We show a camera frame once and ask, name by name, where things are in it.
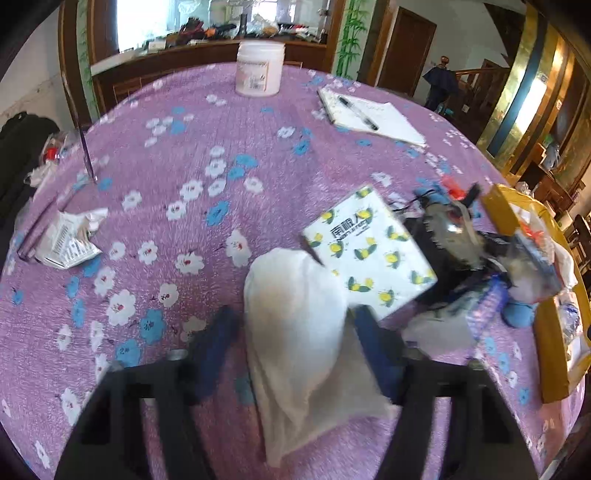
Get blue knitted cloth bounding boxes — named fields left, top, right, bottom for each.
left=501, top=300, right=538, bottom=329

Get bagged colourful sponge strips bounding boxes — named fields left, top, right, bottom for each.
left=501, top=213, right=563, bottom=304

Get white cloth bag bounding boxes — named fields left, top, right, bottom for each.
left=243, top=248, right=394, bottom=467

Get lemon print tissue pack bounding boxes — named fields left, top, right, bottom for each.
left=303, top=185, right=438, bottom=320

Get blue Vinda tissue bag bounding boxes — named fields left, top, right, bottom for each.
left=557, top=301, right=581, bottom=344

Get gold-edged white foam box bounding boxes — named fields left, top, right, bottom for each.
left=481, top=184, right=590, bottom=403

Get crumpled silver wrapper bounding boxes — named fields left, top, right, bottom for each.
left=34, top=208, right=109, bottom=270

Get red and blue cloth scrap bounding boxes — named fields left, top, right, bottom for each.
left=413, top=175, right=467, bottom=205

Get black backpack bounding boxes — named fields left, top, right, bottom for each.
left=0, top=112, right=59, bottom=241

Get white notepad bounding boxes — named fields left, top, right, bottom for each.
left=318, top=87, right=427, bottom=147

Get black pen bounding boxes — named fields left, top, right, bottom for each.
left=338, top=96, right=379, bottom=131

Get wooden sideboard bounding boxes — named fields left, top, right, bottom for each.
left=93, top=40, right=329, bottom=115

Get white plastic jar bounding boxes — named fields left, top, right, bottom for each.
left=235, top=40, right=286, bottom=97

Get small motor with wires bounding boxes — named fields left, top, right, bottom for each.
left=405, top=183, right=488, bottom=307

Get dark jacket on post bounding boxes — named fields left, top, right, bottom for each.
left=423, top=55, right=459, bottom=111

